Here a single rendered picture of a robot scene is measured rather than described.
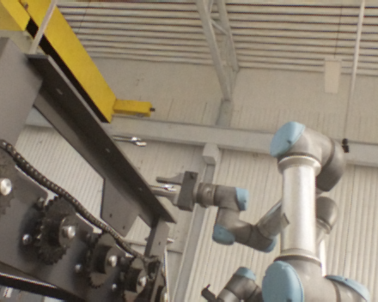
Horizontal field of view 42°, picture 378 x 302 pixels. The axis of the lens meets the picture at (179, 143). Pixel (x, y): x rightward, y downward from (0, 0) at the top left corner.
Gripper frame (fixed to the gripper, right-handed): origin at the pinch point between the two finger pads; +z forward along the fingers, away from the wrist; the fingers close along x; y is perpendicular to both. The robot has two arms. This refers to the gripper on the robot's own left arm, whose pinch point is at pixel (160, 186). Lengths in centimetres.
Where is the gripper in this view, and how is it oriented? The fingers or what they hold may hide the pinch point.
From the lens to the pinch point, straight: 173.4
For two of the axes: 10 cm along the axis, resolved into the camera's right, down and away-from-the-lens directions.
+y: -2.4, -4.5, -8.6
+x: -2.4, 8.9, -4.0
